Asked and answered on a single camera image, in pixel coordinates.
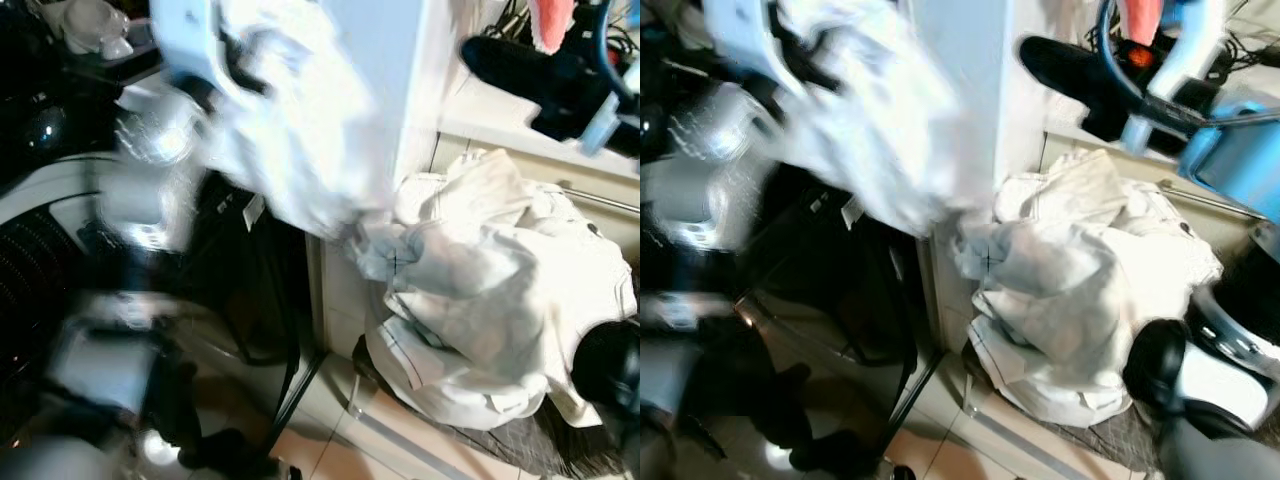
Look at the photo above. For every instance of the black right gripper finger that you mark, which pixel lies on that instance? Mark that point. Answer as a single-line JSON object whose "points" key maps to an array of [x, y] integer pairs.
{"points": [[1060, 65], [500, 60]]}

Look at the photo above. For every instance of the white garment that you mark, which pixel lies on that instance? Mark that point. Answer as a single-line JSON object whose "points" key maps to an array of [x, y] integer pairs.
{"points": [[300, 130], [880, 130]]}

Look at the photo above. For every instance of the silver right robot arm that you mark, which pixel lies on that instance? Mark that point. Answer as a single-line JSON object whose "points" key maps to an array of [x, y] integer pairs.
{"points": [[1235, 380], [610, 365]]}

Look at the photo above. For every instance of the pile of white clothes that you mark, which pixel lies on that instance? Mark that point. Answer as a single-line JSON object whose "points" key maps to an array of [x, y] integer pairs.
{"points": [[1080, 290], [490, 290]]}

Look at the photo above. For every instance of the pink cloth item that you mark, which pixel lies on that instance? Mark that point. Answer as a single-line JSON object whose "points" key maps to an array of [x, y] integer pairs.
{"points": [[1140, 18], [550, 25]]}

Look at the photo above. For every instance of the white cabinet panel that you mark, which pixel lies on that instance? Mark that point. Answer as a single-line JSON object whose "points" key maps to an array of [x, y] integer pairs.
{"points": [[970, 70], [400, 70]]}

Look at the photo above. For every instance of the dark glass washer door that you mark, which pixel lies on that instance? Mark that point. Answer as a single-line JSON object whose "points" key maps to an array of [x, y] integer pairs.
{"points": [[830, 280], [250, 270]]}

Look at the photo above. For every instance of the pale right wrist camera mount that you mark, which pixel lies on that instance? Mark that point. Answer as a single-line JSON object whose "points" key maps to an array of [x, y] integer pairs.
{"points": [[603, 128], [1230, 160]]}

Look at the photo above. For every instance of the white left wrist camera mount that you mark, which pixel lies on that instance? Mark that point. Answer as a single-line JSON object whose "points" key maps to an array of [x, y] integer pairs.
{"points": [[190, 35], [740, 30]]}

